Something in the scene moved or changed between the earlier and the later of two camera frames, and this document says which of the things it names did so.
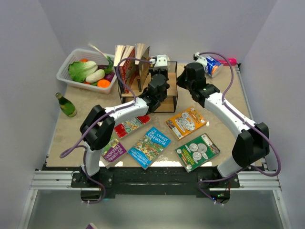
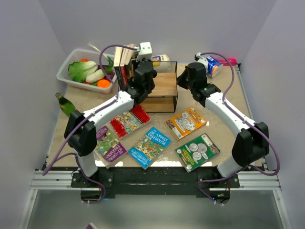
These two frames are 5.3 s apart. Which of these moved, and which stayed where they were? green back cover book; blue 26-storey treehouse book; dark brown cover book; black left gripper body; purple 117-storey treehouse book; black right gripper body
Moved: dark brown cover book; black left gripper body
Stayed: green back cover book; black right gripper body; blue 26-storey treehouse book; purple 117-storey treehouse book
